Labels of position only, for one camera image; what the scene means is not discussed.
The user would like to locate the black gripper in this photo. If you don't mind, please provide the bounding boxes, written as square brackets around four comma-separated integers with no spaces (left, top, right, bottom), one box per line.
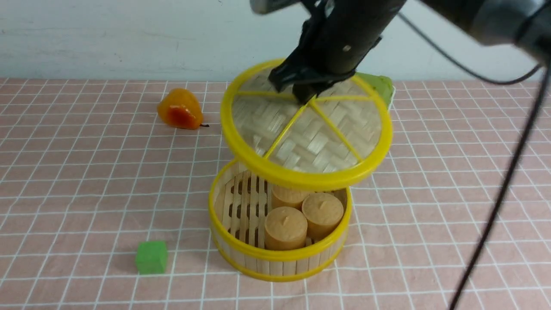
[268,0,406,105]

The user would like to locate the woven bamboo steamer lid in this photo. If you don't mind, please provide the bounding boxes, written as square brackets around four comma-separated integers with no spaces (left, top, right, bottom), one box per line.
[220,59,393,192]

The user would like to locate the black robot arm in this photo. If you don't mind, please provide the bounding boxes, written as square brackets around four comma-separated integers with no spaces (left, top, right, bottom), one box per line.
[268,0,550,104]

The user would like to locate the bamboo steamer basket yellow rims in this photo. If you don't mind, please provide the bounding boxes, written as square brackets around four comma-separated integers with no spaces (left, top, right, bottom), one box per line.
[208,160,353,282]

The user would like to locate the back tan cylinder bun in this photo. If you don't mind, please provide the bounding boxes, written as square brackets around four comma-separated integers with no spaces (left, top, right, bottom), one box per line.
[271,185,312,211]

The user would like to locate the tan cylinder bun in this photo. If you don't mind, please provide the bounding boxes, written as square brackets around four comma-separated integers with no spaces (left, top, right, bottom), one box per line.
[301,192,344,241]
[271,185,312,211]
[264,207,308,251]

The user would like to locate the orange pear toy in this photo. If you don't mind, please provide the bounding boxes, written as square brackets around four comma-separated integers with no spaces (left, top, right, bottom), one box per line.
[157,88,209,130]

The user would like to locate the right tan cylinder bun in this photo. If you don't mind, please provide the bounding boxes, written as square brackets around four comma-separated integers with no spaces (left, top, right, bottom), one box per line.
[301,192,344,241]

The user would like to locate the front tan cylinder bun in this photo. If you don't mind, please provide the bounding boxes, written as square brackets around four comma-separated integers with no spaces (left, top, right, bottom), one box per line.
[264,207,308,251]

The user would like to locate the pink checkered tablecloth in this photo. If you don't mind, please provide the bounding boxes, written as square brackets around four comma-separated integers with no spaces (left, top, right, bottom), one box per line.
[0,78,539,310]

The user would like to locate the green cube block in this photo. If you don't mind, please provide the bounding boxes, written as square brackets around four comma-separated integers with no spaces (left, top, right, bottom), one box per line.
[135,241,168,275]

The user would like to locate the black cable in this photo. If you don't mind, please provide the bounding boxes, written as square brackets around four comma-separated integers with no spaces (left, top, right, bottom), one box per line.
[397,12,551,310]

